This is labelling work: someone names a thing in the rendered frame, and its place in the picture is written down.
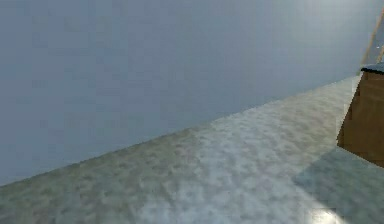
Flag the brown wooden cabinet dark top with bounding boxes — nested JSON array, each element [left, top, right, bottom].
[[336, 62, 384, 169]]

